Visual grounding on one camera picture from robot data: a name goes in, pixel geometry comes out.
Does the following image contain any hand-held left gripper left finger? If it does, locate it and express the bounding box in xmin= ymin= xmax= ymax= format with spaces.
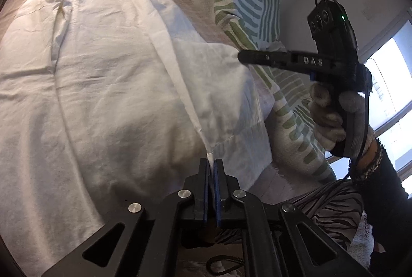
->
xmin=42 ymin=158 xmax=214 ymax=277

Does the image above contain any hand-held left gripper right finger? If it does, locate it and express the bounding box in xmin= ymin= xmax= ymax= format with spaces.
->
xmin=213 ymin=159 xmax=374 ymax=277

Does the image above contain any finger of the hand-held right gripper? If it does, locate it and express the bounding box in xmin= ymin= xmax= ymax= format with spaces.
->
xmin=238 ymin=50 xmax=293 ymax=68

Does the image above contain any white button shirt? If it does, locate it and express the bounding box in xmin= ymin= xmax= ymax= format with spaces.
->
xmin=0 ymin=0 xmax=274 ymax=276

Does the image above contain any person's right forearm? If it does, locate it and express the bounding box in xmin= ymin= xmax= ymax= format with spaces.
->
xmin=349 ymin=139 xmax=412 ymax=277

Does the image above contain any person's right hand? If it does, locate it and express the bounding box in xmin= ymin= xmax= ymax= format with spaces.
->
xmin=308 ymin=82 xmax=377 ymax=159

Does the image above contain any window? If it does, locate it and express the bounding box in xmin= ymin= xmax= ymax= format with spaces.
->
xmin=328 ymin=7 xmax=412 ymax=183

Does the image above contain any zebra striped garment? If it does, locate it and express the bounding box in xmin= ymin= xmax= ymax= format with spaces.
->
xmin=180 ymin=181 xmax=366 ymax=265

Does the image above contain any white printed cloth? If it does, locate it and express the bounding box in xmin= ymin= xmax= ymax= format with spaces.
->
xmin=349 ymin=211 xmax=375 ymax=269

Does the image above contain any black cord loop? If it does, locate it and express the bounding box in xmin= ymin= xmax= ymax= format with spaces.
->
xmin=206 ymin=255 xmax=247 ymax=275

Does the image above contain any right hand-held gripper cable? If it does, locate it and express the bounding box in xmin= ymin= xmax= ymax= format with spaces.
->
xmin=341 ymin=91 xmax=371 ymax=183

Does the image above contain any metallic wrist bracelet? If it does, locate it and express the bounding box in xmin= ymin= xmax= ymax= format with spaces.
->
xmin=351 ymin=140 xmax=385 ymax=183

